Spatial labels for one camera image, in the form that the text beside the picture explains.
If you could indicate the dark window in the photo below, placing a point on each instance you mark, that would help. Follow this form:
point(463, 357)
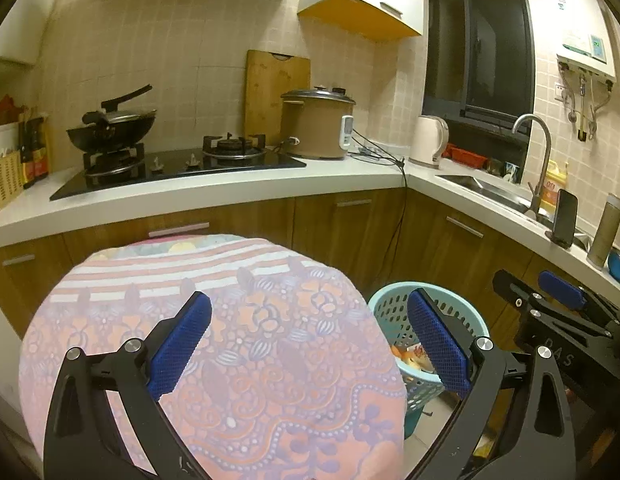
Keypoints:
point(480, 50)

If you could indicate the water heater pipes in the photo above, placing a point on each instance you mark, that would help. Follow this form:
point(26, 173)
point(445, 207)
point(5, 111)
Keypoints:
point(581, 110)

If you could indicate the black wok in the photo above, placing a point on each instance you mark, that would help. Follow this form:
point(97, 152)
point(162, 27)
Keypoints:
point(110, 132)

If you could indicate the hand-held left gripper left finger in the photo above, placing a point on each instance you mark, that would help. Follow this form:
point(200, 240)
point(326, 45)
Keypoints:
point(182, 345)

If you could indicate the white power meter plug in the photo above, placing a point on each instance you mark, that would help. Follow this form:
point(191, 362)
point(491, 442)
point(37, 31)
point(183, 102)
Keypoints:
point(346, 132)

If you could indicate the white wall socket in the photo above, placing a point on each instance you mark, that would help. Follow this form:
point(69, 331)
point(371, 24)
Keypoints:
point(561, 92)

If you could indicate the dark sauce bottle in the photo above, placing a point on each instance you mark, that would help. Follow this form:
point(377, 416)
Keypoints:
point(41, 150)
point(27, 155)

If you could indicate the yellow detergent bottle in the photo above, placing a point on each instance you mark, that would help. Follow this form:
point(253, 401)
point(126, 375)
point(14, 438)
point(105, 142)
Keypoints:
point(552, 185)

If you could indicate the red box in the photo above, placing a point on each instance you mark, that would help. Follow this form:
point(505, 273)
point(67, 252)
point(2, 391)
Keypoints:
point(465, 156)

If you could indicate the steel sink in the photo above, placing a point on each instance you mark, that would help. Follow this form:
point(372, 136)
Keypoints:
point(485, 187)

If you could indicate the light blue plastic basket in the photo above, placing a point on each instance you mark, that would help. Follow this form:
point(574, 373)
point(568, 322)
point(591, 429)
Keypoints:
point(390, 305)

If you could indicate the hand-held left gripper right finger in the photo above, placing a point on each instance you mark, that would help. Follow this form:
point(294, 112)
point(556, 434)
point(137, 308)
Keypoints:
point(440, 345)

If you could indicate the white water heater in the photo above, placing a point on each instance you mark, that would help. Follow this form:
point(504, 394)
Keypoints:
point(580, 15)

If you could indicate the wooden cutting board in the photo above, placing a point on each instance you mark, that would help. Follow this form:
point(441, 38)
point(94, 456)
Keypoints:
point(270, 90)

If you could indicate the black gas stove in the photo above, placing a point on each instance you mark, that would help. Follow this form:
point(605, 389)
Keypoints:
point(190, 172)

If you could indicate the steel faucet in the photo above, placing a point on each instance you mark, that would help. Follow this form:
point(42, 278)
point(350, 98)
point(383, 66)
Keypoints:
point(544, 160)

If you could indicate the white electric kettle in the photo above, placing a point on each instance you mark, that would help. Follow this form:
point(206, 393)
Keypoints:
point(427, 142)

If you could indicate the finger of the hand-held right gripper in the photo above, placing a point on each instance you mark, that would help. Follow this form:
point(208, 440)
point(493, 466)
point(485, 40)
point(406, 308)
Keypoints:
point(562, 290)
point(520, 294)

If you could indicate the wooden cabinet door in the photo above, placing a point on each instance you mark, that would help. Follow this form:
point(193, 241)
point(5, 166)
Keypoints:
point(340, 240)
point(465, 260)
point(20, 295)
point(115, 237)

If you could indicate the wicker basket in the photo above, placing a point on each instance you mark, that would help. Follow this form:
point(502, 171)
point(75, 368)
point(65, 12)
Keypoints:
point(5, 182)

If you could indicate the black smartphone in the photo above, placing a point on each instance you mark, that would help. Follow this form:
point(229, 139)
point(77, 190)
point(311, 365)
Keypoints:
point(565, 220)

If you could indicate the beige rice cooker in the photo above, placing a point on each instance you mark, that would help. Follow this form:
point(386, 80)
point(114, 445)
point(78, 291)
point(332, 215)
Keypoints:
point(315, 130)

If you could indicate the tall beige bottle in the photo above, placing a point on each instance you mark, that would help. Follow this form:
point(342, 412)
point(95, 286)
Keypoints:
point(605, 230)

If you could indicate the pink patterned tablecloth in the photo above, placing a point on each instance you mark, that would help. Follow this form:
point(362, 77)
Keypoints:
point(290, 360)

